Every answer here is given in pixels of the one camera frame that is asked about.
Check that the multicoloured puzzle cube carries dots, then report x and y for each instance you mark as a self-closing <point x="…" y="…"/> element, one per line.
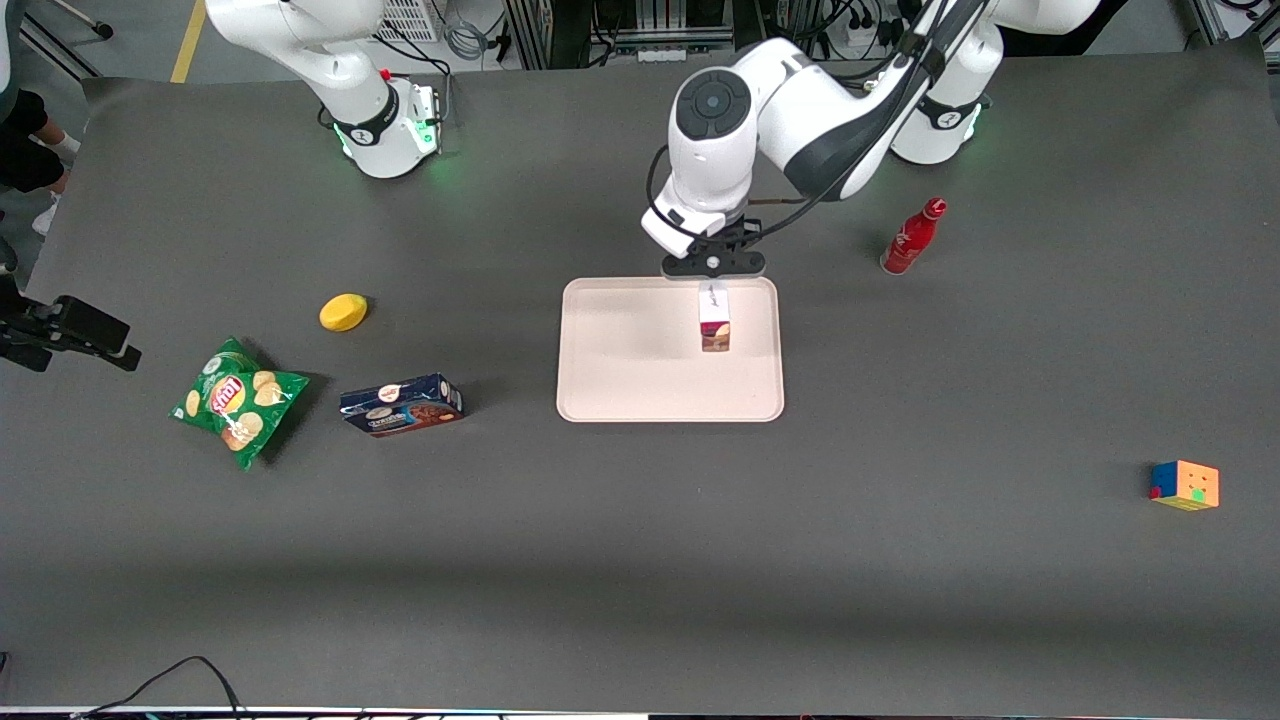
<point x="1187" y="486"/>

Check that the white power strip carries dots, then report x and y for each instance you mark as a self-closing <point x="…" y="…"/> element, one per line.
<point x="662" y="54"/>

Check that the yellow lemon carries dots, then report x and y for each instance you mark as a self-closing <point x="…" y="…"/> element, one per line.
<point x="343" y="312"/>

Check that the blue cookie box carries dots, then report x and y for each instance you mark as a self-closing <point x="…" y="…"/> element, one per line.
<point x="400" y="405"/>

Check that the white rectangular tray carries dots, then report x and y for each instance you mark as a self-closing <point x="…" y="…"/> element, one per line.
<point x="630" y="350"/>

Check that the green chips bag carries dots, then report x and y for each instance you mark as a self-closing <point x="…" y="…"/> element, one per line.
<point x="240" y="400"/>

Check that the red cookie box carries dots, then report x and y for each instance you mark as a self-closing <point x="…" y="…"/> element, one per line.
<point x="714" y="325"/>

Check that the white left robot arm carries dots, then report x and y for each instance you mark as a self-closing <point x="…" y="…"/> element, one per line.
<point x="830" y="110"/>

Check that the person leg black trousers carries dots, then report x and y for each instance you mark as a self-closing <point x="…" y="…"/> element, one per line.
<point x="25" y="150"/>

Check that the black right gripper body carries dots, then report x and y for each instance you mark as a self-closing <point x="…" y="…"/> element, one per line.
<point x="45" y="328"/>

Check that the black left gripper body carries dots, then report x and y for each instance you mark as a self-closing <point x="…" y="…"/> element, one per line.
<point x="742" y="238"/>

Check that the red drink bottle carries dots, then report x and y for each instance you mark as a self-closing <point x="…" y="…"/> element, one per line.
<point x="908" y="245"/>

